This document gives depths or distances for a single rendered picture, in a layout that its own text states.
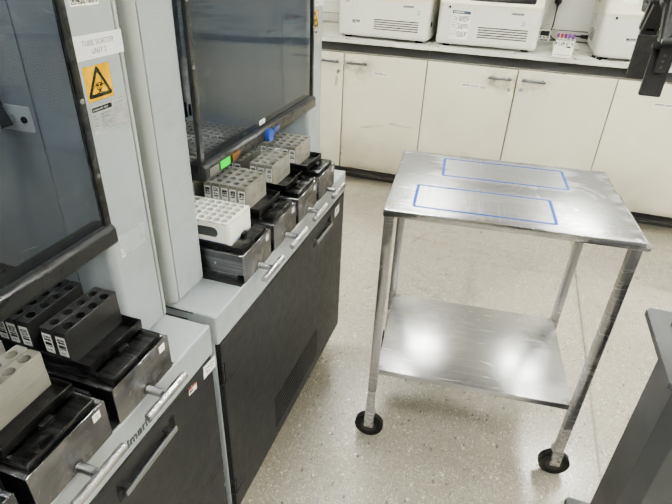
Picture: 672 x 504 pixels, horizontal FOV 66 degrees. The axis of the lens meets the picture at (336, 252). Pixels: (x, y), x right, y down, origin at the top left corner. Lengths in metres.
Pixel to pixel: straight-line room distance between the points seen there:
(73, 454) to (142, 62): 0.58
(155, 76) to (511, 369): 1.28
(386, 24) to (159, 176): 2.48
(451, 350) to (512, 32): 2.01
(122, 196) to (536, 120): 2.71
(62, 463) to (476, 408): 1.43
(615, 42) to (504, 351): 1.97
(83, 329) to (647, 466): 1.15
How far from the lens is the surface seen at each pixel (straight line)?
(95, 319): 0.88
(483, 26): 3.20
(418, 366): 1.62
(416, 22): 3.25
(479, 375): 1.64
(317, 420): 1.82
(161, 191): 0.97
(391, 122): 3.37
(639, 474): 1.40
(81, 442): 0.82
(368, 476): 1.69
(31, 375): 0.82
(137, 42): 0.90
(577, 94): 3.26
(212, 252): 1.12
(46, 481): 0.80
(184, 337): 1.01
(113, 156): 0.86
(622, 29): 3.23
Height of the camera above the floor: 1.37
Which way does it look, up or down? 31 degrees down
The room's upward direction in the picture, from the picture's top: 2 degrees clockwise
